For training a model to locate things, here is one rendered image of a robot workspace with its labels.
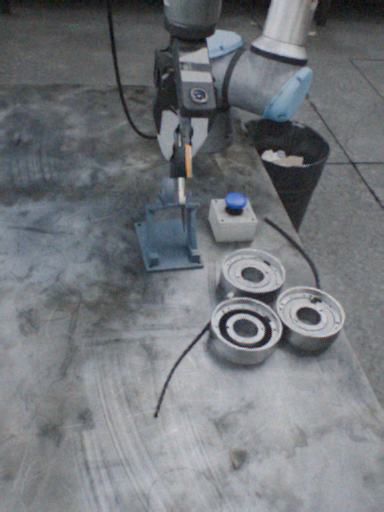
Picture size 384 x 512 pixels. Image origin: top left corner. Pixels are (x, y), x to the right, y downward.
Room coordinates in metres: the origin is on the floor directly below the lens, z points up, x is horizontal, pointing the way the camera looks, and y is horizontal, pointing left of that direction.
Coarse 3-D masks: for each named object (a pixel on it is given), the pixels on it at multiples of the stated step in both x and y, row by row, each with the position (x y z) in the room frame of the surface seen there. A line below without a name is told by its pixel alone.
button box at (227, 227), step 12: (216, 204) 0.89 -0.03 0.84; (216, 216) 0.86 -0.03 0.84; (228, 216) 0.86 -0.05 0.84; (240, 216) 0.87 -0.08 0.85; (252, 216) 0.87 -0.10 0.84; (216, 228) 0.85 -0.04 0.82; (228, 228) 0.85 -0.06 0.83; (240, 228) 0.85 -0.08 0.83; (252, 228) 0.86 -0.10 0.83; (216, 240) 0.84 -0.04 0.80; (228, 240) 0.85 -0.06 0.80; (240, 240) 0.85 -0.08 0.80; (252, 240) 0.86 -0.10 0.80
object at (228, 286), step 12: (240, 252) 0.78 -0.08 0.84; (252, 252) 0.79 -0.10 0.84; (264, 252) 0.78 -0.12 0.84; (228, 264) 0.75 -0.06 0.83; (252, 264) 0.76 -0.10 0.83; (276, 264) 0.77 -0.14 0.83; (228, 276) 0.72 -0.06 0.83; (240, 276) 0.73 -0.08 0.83; (252, 276) 0.76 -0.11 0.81; (264, 276) 0.74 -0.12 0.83; (276, 276) 0.74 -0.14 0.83; (228, 288) 0.70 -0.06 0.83; (240, 288) 0.69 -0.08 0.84; (276, 288) 0.70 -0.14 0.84; (264, 300) 0.69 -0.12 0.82
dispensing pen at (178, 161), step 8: (176, 128) 0.82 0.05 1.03; (184, 128) 0.82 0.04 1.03; (176, 152) 0.78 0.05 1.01; (184, 152) 0.79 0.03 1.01; (176, 160) 0.78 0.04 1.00; (184, 160) 0.78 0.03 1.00; (176, 168) 0.77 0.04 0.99; (184, 168) 0.77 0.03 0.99; (176, 176) 0.76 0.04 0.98; (184, 176) 0.77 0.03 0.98; (184, 184) 0.77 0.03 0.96; (184, 192) 0.77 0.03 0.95; (184, 200) 0.76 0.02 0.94; (184, 208) 0.76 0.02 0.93; (184, 216) 0.75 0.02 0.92; (184, 224) 0.74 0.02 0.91
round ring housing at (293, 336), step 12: (300, 288) 0.71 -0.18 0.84; (312, 288) 0.71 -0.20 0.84; (288, 300) 0.69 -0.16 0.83; (324, 300) 0.70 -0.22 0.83; (336, 300) 0.69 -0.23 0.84; (276, 312) 0.65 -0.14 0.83; (300, 312) 0.68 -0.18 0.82; (312, 312) 0.68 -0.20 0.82; (324, 312) 0.67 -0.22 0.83; (336, 312) 0.68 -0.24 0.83; (288, 324) 0.62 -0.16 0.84; (300, 324) 0.64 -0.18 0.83; (324, 324) 0.65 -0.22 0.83; (336, 324) 0.65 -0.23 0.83; (288, 336) 0.62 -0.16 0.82; (300, 336) 0.61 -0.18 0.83; (312, 336) 0.61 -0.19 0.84; (324, 336) 0.61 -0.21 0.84; (336, 336) 0.63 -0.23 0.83; (300, 348) 0.61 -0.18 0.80; (312, 348) 0.62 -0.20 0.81; (324, 348) 0.62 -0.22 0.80
